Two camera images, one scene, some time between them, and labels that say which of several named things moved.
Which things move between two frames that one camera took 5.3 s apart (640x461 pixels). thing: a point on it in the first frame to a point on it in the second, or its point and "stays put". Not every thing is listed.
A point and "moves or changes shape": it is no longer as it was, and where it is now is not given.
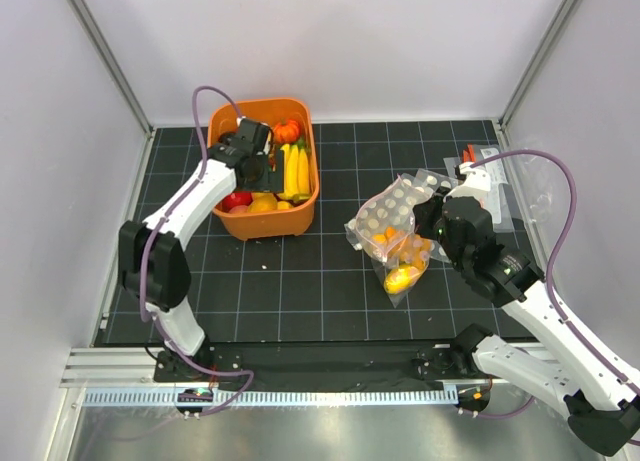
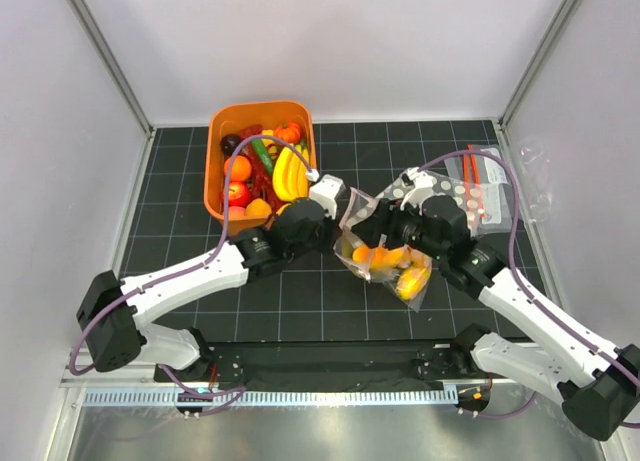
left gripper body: (263, 179) to (320, 240)
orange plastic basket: (280, 222) stays put
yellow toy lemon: (379, 238) moves or changes shape
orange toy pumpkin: (286, 131) stays put
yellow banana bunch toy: (263, 202) to (380, 257)
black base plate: (422, 360) stays put
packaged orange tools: (503, 211) stays put
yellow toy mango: (400, 278) moves or changes shape
